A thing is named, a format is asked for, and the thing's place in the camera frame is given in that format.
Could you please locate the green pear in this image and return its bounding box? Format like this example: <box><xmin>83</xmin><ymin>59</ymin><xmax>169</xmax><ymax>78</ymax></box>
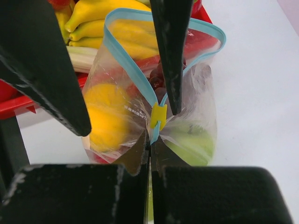
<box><xmin>164</xmin><ymin>125</ymin><xmax>215</xmax><ymax>166</ymax></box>

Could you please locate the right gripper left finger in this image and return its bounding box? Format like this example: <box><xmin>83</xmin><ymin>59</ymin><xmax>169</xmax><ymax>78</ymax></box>
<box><xmin>0</xmin><ymin>132</ymin><xmax>149</xmax><ymax>224</ymax></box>

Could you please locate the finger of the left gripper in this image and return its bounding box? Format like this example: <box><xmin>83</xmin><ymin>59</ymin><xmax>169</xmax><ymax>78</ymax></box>
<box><xmin>0</xmin><ymin>0</ymin><xmax>91</xmax><ymax>136</ymax></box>
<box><xmin>150</xmin><ymin>0</ymin><xmax>194</xmax><ymax>115</ymax></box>

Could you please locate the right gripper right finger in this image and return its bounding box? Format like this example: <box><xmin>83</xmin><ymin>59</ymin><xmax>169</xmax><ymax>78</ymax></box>
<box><xmin>150</xmin><ymin>139</ymin><xmax>292</xmax><ymax>224</ymax></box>

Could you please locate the yellow lemon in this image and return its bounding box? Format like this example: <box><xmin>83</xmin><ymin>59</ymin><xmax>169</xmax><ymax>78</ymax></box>
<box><xmin>84</xmin><ymin>84</ymin><xmax>130</xmax><ymax>152</ymax></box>

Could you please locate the red plastic tray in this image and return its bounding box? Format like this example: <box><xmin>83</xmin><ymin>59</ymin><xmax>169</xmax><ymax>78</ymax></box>
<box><xmin>0</xmin><ymin>6</ymin><xmax>212</xmax><ymax>120</ymax></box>

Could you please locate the green celery stalk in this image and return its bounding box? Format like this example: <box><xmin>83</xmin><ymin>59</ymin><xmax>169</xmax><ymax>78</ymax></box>
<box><xmin>66</xmin><ymin>46</ymin><xmax>98</xmax><ymax>74</ymax></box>

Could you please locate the small yellow banana bunch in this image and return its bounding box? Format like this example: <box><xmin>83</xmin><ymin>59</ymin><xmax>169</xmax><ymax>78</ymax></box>
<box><xmin>49</xmin><ymin>0</ymin><xmax>151</xmax><ymax>48</ymax></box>

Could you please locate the clear zip top bag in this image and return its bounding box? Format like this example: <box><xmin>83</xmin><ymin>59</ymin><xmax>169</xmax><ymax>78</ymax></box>
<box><xmin>82</xmin><ymin>8</ymin><xmax>226</xmax><ymax>164</ymax></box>

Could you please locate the red bell pepper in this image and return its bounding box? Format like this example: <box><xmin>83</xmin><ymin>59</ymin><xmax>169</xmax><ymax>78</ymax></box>
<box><xmin>134</xmin><ymin>29</ymin><xmax>219</xmax><ymax>71</ymax></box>

